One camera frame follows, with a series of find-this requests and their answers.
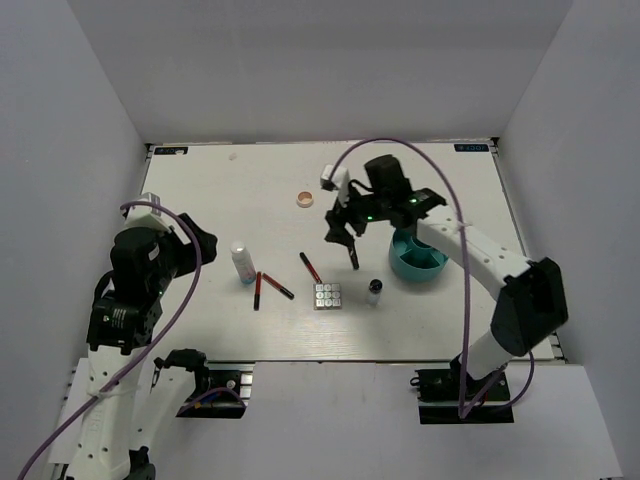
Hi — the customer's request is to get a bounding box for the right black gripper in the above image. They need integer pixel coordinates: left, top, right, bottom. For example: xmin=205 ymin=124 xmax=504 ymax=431
xmin=325 ymin=181 xmax=390 ymax=249

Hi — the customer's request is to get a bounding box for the black squeeze tube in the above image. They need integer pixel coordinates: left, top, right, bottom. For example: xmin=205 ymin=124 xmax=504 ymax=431
xmin=347 ymin=245 xmax=360 ymax=270

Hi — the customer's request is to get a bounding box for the red lip gloss black cap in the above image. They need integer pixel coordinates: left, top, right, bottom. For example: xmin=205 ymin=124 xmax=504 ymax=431
xmin=262 ymin=273 xmax=295 ymax=300

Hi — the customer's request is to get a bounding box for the white lotion bottle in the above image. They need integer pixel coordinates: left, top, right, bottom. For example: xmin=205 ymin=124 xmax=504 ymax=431
xmin=230 ymin=241 xmax=256 ymax=284

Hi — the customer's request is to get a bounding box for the red lip gloss tube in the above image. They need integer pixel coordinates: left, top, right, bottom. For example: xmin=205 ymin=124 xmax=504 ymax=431
xmin=253 ymin=271 xmax=263 ymax=311

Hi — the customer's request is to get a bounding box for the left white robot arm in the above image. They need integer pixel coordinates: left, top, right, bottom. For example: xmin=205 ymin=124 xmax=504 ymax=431
xmin=64 ymin=203 xmax=218 ymax=479

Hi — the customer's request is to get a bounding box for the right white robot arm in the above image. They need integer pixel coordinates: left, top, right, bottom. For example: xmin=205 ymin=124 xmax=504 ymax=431
xmin=320 ymin=155 xmax=568 ymax=399

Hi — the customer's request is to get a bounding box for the red lip gloss near palette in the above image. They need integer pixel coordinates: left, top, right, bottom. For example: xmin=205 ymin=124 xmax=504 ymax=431
xmin=299 ymin=252 xmax=322 ymax=283

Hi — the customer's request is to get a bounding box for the clear bottle black cap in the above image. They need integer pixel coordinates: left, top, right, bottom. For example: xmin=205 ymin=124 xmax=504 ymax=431
xmin=366 ymin=279 xmax=383 ymax=306

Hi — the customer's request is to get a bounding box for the clear eyeshadow palette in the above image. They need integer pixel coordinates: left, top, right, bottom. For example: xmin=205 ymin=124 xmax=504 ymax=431
xmin=313 ymin=283 xmax=342 ymax=311

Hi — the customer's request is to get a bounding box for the teal round organizer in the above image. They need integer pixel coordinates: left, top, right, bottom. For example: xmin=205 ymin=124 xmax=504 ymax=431
xmin=388 ymin=230 xmax=449 ymax=284

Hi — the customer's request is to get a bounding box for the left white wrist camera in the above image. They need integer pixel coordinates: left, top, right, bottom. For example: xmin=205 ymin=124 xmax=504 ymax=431
xmin=123 ymin=192 xmax=170 ymax=232

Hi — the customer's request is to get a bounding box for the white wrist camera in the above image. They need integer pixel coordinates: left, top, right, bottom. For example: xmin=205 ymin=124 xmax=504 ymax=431
xmin=123 ymin=192 xmax=170 ymax=232
xmin=320 ymin=164 xmax=351 ymax=207

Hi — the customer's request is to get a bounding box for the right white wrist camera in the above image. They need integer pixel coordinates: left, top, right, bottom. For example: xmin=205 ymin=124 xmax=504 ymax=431
xmin=320 ymin=164 xmax=351 ymax=207

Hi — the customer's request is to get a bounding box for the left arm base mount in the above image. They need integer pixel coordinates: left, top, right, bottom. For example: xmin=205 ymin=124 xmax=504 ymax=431
xmin=177 ymin=361 xmax=254 ymax=420

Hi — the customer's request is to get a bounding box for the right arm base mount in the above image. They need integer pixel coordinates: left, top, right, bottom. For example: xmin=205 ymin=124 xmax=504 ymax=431
xmin=408 ymin=367 xmax=515 ymax=426

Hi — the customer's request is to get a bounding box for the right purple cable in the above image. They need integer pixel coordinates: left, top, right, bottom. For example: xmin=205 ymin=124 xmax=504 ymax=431
xmin=330 ymin=138 xmax=536 ymax=420

